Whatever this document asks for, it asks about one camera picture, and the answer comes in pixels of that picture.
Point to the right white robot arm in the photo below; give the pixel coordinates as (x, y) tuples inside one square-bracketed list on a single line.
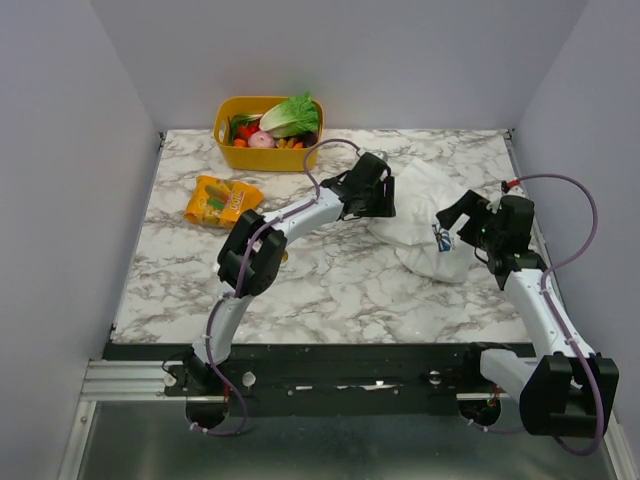
[(570, 390)]

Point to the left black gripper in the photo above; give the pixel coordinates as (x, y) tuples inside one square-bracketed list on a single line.
[(385, 206)]

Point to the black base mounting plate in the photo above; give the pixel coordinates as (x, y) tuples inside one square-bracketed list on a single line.
[(269, 380)]

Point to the aluminium rail frame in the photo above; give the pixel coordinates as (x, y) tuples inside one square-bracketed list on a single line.
[(113, 381)]

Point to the orange snack bag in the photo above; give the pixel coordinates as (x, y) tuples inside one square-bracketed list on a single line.
[(220, 202)]

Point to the pink toy onion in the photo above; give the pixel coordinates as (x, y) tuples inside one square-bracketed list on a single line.
[(261, 140)]

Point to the red toy pepper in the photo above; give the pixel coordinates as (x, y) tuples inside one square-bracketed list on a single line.
[(244, 132)]

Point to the white t-shirt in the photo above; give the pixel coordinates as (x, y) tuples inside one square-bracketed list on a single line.
[(420, 242)]

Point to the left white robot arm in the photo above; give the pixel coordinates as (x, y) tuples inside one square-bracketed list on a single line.
[(250, 258)]

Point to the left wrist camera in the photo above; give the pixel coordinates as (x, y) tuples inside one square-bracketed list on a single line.
[(382, 155)]

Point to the yellow plastic basket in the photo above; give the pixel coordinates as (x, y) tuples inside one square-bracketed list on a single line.
[(288, 153)]

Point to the green toy cabbage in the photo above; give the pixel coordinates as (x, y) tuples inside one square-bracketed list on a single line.
[(292, 117)]

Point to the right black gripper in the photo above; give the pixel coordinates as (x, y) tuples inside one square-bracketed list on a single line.
[(461, 218)]

